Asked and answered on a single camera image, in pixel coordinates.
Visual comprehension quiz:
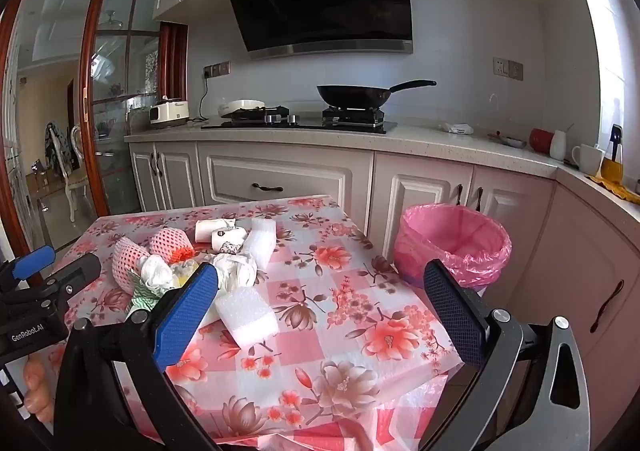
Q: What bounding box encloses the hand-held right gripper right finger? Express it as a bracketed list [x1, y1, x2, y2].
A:
[417, 259, 591, 451]

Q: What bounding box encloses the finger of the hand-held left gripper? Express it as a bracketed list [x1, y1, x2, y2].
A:
[0, 245, 57, 288]
[40, 253, 102, 314]

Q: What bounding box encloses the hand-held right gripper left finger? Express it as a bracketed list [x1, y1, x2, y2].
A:
[54, 261, 221, 451]

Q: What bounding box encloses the white foam block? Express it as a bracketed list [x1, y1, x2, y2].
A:
[245, 217, 277, 271]
[215, 287, 280, 349]

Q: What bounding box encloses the waste bin with pink bag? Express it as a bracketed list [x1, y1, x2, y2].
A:
[394, 203, 513, 289]

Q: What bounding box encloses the person's left hand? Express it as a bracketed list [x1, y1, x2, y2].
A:
[22, 360, 56, 424]

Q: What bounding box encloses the yellow crumpled wrapper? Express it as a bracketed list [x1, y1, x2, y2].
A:
[172, 261, 199, 285]

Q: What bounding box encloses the pink foam fruit net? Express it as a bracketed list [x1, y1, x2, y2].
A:
[150, 227, 195, 259]
[111, 237, 151, 289]

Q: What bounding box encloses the crumpled white tissue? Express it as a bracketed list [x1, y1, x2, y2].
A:
[141, 253, 176, 291]

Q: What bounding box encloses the white paper cup dark print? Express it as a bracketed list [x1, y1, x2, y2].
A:
[211, 227, 249, 253]

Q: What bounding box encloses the white ornate chair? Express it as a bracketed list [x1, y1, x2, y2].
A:
[60, 123, 93, 222]

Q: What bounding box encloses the pink floral tablecloth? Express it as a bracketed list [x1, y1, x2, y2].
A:
[30, 195, 463, 451]

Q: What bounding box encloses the cream lower kitchen cabinet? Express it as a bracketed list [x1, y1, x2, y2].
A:
[125, 138, 558, 282]

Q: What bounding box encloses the cream cabinet drawer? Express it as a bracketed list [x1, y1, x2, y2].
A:
[197, 143, 375, 220]

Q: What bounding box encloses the small grey dish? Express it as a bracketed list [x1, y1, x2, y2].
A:
[489, 131, 528, 150]

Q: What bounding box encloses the white rice cooker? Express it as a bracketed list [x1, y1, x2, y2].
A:
[149, 97, 190, 130]

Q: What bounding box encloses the wooden framed glass door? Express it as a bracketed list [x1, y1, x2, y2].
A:
[0, 0, 188, 252]

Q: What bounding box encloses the red bowl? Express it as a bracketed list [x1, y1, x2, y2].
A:
[530, 128, 556, 154]

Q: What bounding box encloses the white mug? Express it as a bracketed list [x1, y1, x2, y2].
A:
[571, 143, 606, 176]

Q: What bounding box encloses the yellow mat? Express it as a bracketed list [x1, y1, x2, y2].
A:
[586, 173, 640, 204]

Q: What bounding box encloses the oil bottle with black cap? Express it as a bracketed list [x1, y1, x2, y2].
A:
[600, 125, 625, 184]

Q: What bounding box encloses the white shallow pan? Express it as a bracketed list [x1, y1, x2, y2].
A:
[217, 99, 266, 116]

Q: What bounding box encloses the black gas stove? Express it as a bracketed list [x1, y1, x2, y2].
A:
[201, 103, 398, 134]

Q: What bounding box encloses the black wok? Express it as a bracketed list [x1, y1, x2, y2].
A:
[316, 79, 437, 110]

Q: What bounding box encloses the dark side cabinet handle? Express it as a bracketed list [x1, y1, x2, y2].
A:
[590, 279, 625, 333]

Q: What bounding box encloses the black power cord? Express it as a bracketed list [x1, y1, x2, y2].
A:
[187, 73, 211, 124]

